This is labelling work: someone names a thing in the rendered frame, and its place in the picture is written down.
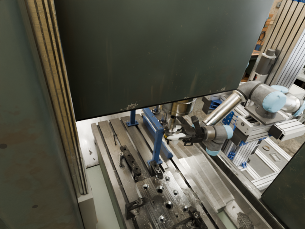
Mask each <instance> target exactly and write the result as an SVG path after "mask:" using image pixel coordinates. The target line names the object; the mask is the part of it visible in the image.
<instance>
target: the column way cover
mask: <svg viewBox="0 0 305 229"><path fill-rule="evenodd" d="M81 152H82V151H81ZM82 157H83V154H82ZM83 163H84V169H85V174H86V180H87V185H88V190H89V194H86V195H84V194H82V195H81V196H80V197H79V198H78V206H79V210H80V214H81V217H82V221H83V224H84V228H85V229H97V227H96V224H97V223H98V220H97V215H96V210H95V205H94V199H93V193H92V188H91V186H90V182H89V177H88V174H87V170H86V166H85V161H84V158H83Z"/></svg>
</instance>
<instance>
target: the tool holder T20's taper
mask: <svg viewBox="0 0 305 229"><path fill-rule="evenodd" d="M167 129H168V130H170V131H174V130H175V129H176V117H175V118H172V116H171V117H170V119H169V122H168V124H167Z"/></svg>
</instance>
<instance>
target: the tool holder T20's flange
mask: <svg viewBox="0 0 305 229"><path fill-rule="evenodd" d="M164 131H166V132H165V134H167V135H169V136H174V135H175V134H176V133H177V128H176V129H175V130H174V131H170V130H168V129H167V124H166V125H165V128H164Z"/></svg>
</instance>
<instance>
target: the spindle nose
mask: <svg viewBox="0 0 305 229"><path fill-rule="evenodd" d="M196 99H197V98H194V99H189V100H183V101H178V102H173V103H169V104H164V105H159V107H160V109H161V110H162V111H164V112H165V113H167V114H169V115H173V116H185V115H188V114H190V113H191V112H192V111H193V109H194V106H195V102H196Z"/></svg>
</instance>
